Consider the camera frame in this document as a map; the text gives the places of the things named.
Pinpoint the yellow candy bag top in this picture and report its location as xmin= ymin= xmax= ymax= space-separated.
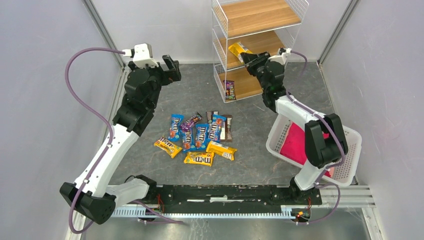
xmin=228 ymin=42 xmax=253 ymax=64

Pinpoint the yellow candy bag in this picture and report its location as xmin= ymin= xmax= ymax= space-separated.
xmin=153 ymin=136 xmax=182 ymax=159
xmin=228 ymin=42 xmax=253 ymax=64
xmin=183 ymin=151 xmax=215 ymax=167
xmin=206 ymin=141 xmax=237 ymax=161

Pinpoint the blue candy bag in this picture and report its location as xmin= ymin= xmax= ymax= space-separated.
xmin=194 ymin=123 xmax=209 ymax=151
xmin=180 ymin=129 xmax=196 ymax=153
xmin=207 ymin=114 xmax=227 ymax=143
xmin=167 ymin=114 xmax=184 ymax=142

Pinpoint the brown candy bar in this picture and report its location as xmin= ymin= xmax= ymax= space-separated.
xmin=220 ymin=114 xmax=233 ymax=142
xmin=206 ymin=110 xmax=219 ymax=124

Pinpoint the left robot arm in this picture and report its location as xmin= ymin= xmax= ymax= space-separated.
xmin=59 ymin=55 xmax=181 ymax=225

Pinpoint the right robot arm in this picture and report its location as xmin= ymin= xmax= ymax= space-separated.
xmin=240 ymin=48 xmax=349 ymax=191

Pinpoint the bottom wooden shelf board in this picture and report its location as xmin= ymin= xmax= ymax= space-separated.
xmin=213 ymin=64 xmax=263 ymax=103

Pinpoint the wooden shelf board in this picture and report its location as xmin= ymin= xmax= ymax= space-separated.
xmin=213 ymin=64 xmax=263 ymax=103
xmin=213 ymin=31 xmax=286 ymax=70
xmin=211 ymin=0 xmax=309 ymax=39

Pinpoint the middle wooden shelf board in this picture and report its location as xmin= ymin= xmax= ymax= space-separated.
xmin=213 ymin=31 xmax=286 ymax=70

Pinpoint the purple candy bag on shelf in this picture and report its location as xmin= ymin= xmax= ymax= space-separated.
xmin=224 ymin=80 xmax=236 ymax=101

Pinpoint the top wooden shelf board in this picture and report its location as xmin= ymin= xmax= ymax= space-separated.
xmin=211 ymin=0 xmax=309 ymax=39

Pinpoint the purple candy bag on floor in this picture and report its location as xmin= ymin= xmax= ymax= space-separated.
xmin=180 ymin=112 xmax=203 ymax=132

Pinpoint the yellow candy bag bottom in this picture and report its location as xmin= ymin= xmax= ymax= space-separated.
xmin=183 ymin=151 xmax=215 ymax=167

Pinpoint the pink cloth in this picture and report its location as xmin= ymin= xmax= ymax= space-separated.
xmin=279 ymin=121 xmax=335 ymax=178

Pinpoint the white plastic basket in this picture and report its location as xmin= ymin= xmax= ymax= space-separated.
xmin=265 ymin=115 xmax=362 ymax=187

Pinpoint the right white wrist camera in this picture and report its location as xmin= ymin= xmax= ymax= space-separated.
xmin=268 ymin=47 xmax=292 ymax=66

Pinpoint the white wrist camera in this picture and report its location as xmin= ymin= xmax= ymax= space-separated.
xmin=268 ymin=47 xmax=292 ymax=66
xmin=122 ymin=43 xmax=159 ymax=69

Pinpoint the white wire shelf rack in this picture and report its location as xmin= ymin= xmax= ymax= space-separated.
xmin=211 ymin=0 xmax=310 ymax=103

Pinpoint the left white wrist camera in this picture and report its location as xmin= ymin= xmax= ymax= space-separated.
xmin=122 ymin=43 xmax=159 ymax=69

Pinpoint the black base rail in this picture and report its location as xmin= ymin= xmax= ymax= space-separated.
xmin=142 ymin=184 xmax=323 ymax=214

